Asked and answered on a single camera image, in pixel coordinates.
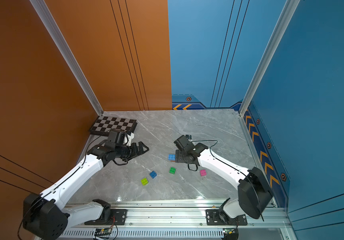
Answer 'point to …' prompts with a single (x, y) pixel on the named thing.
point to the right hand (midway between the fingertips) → (183, 157)
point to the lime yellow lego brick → (144, 181)
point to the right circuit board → (228, 231)
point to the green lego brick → (172, 170)
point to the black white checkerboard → (103, 124)
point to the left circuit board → (102, 232)
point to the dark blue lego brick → (153, 174)
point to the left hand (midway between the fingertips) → (144, 149)
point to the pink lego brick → (203, 172)
